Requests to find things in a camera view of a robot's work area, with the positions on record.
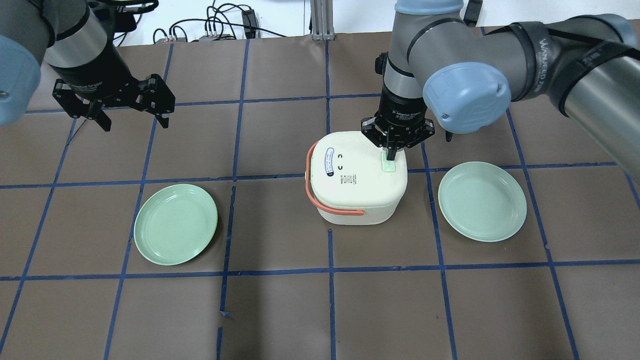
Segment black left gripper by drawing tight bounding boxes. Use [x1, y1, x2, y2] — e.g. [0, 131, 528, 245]
[52, 73, 176, 132]

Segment green plate near left arm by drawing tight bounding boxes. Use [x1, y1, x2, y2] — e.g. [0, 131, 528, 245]
[133, 184, 218, 266]

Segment green plate near right arm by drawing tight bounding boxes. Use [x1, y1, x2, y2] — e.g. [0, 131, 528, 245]
[438, 161, 528, 243]

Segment aluminium frame post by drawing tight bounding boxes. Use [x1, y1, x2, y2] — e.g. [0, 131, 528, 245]
[310, 0, 336, 41]

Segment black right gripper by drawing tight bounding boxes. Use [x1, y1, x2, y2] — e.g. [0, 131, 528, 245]
[361, 95, 435, 162]

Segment white rice cooker orange handle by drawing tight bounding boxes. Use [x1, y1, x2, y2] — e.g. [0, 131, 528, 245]
[305, 131, 408, 227]

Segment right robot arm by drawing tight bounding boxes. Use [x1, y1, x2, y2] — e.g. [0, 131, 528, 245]
[361, 0, 639, 179]

